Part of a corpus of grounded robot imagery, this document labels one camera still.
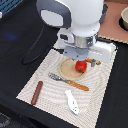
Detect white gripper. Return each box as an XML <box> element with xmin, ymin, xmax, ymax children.
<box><xmin>57</xmin><ymin>28</ymin><xmax>116</xmax><ymax>67</ymax></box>

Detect red toy tomato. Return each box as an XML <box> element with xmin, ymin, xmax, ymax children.
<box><xmin>75</xmin><ymin>61</ymin><xmax>87</xmax><ymax>73</ymax></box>

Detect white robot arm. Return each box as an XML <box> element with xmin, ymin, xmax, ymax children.
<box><xmin>36</xmin><ymin>0</ymin><xmax>116</xmax><ymax>62</ymax></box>

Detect round beige plate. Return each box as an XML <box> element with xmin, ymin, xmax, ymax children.
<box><xmin>59</xmin><ymin>58</ymin><xmax>84</xmax><ymax>80</ymax></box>

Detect beige woven placemat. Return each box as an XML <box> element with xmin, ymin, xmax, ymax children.
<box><xmin>15</xmin><ymin>32</ymin><xmax>119</xmax><ymax>128</ymax></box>

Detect beige bowl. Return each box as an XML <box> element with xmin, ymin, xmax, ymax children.
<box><xmin>121</xmin><ymin>7</ymin><xmax>128</xmax><ymax>30</ymax></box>

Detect knife with wooden handle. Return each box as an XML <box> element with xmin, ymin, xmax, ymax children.
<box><xmin>85</xmin><ymin>58</ymin><xmax>101</xmax><ymax>65</ymax></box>

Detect black cable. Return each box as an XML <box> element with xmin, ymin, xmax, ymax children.
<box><xmin>21</xmin><ymin>23</ymin><xmax>64</xmax><ymax>66</ymax></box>

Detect fork with wooden handle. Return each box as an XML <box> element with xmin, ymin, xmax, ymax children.
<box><xmin>48</xmin><ymin>73</ymin><xmax>89</xmax><ymax>91</ymax></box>

